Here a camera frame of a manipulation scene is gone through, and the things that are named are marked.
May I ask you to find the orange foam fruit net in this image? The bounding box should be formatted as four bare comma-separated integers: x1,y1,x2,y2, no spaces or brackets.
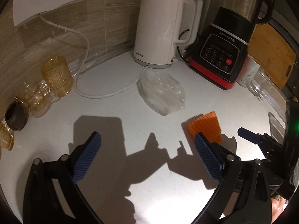
187,111,223,144

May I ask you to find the clear plastic bag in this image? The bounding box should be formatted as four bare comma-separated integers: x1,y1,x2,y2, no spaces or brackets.
137,69,186,116

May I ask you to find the stainless steel sink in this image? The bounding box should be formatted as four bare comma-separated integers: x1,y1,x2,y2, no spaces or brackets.
268,112,285,145

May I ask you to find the clear drinking glass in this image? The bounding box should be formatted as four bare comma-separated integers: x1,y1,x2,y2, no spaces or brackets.
247,69,271,100

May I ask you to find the white patterned mug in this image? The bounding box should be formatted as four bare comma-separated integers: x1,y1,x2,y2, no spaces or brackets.
237,55,261,88

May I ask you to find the amber glass cup left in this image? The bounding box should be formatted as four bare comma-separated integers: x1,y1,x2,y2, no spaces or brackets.
0,117,14,151

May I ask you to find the wooden cutting board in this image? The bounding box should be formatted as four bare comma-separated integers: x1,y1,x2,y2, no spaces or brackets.
248,24,296,89

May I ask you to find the red black blender base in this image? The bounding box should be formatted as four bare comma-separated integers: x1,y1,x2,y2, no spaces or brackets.
189,7,254,90

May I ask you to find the dark brown small jar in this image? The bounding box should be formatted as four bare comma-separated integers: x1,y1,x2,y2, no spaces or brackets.
4,101,28,131

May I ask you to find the amber ribbed glass cup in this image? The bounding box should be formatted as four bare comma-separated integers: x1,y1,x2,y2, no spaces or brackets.
41,56,73,98

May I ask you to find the white electric kettle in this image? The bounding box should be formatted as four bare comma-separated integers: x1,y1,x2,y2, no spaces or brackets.
133,0,203,69

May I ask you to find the white power cable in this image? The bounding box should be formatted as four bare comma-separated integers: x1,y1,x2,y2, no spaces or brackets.
38,14,149,99

